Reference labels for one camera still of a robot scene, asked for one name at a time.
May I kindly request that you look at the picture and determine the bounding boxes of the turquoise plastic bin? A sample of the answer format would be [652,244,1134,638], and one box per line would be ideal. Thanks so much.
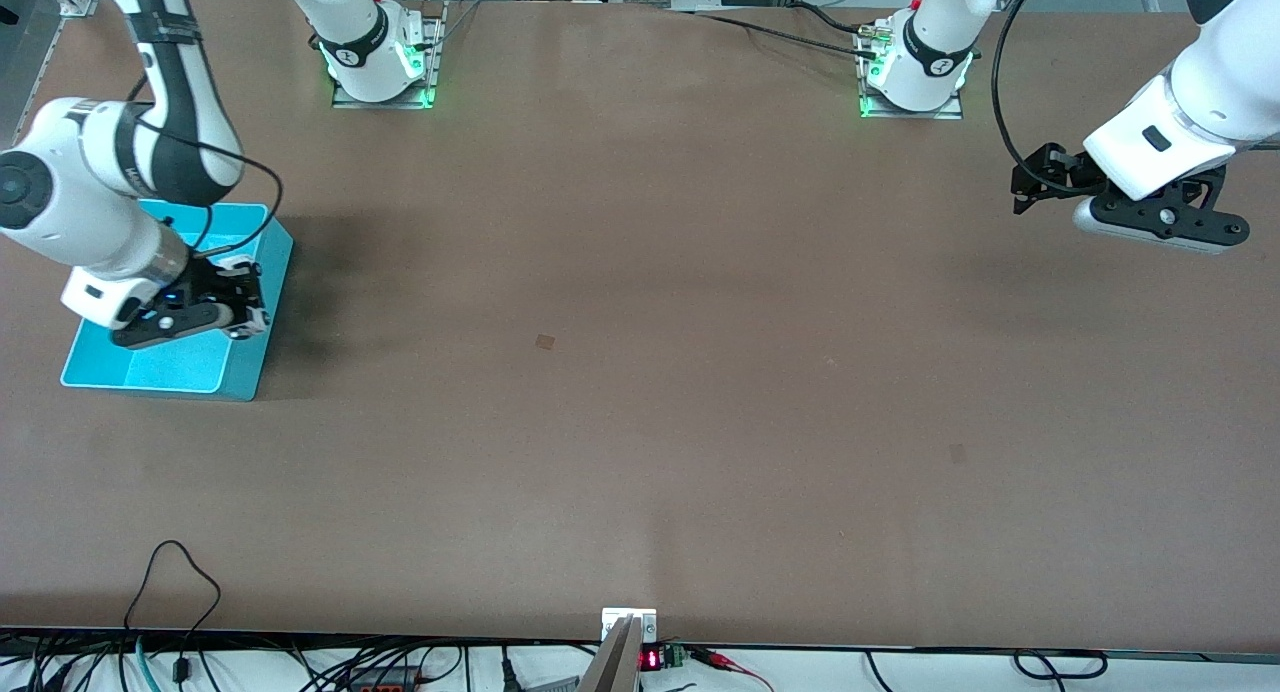
[60,200,295,402]

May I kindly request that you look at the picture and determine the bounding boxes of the grey power strip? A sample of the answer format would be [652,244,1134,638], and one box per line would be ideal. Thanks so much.
[335,672,426,692]

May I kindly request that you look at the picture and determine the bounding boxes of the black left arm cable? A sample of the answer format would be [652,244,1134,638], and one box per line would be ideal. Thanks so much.
[991,0,1076,198]

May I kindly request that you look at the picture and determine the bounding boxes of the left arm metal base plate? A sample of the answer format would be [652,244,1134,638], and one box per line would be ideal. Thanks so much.
[857,20,965,121]

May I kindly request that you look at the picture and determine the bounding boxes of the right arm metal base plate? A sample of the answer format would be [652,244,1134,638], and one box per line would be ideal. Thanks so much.
[332,0,441,110]

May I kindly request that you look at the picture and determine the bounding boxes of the short black table cable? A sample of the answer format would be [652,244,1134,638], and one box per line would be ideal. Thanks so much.
[790,0,881,35]

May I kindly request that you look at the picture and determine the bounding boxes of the long black table cable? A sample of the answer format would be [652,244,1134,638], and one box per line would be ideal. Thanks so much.
[660,7,881,58]

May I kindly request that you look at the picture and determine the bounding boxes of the thin black looped cable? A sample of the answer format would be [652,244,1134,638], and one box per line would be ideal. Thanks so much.
[123,540,223,685]

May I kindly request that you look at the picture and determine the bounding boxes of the black coiled cable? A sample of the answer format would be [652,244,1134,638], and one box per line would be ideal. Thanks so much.
[1013,649,1109,681]

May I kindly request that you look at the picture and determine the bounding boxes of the red clip lead wire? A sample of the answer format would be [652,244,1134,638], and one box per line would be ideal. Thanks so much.
[690,647,776,692]

